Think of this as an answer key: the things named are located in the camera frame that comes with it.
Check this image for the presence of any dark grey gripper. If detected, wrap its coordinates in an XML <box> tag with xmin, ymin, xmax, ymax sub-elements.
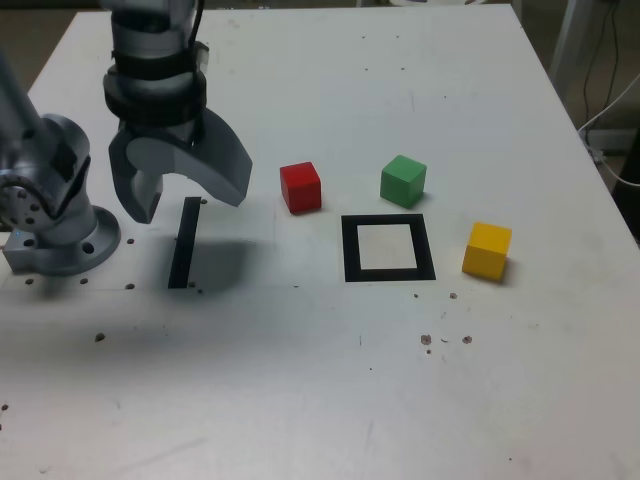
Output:
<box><xmin>108</xmin><ymin>108</ymin><xmax>254</xmax><ymax>225</ymax></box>

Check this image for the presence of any red cube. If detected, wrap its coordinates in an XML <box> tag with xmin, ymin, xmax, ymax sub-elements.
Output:
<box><xmin>279</xmin><ymin>161</ymin><xmax>322</xmax><ymax>215</ymax></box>

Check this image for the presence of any green cube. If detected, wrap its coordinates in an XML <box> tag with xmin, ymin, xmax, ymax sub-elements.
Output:
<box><xmin>379</xmin><ymin>154</ymin><xmax>428</xmax><ymax>209</ymax></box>

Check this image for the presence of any yellow cube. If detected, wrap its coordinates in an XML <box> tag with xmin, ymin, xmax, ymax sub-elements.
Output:
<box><xmin>461</xmin><ymin>221</ymin><xmax>513</xmax><ymax>281</ymax></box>

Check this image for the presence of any black tape square outline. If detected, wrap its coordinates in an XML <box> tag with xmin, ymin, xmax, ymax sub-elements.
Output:
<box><xmin>340</xmin><ymin>213</ymin><xmax>437</xmax><ymax>283</ymax></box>

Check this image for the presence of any black tape strip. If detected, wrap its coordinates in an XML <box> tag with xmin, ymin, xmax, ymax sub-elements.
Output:
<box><xmin>167</xmin><ymin>196</ymin><xmax>202</xmax><ymax>290</ymax></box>

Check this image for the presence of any grey power strip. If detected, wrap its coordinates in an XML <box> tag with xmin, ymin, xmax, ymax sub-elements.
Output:
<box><xmin>579</xmin><ymin>127</ymin><xmax>640</xmax><ymax>154</ymax></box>

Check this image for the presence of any white metal frame leg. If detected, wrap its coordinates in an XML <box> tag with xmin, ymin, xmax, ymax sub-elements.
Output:
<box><xmin>549</xmin><ymin>0</ymin><xmax>589</xmax><ymax>96</ymax></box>

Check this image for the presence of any white background cable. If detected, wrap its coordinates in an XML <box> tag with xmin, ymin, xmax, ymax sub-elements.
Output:
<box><xmin>577</xmin><ymin>73</ymin><xmax>640</xmax><ymax>187</ymax></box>

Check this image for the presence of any thin black background cable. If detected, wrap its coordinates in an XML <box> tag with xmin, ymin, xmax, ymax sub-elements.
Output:
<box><xmin>581</xmin><ymin>0</ymin><xmax>622</xmax><ymax>130</ymax></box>

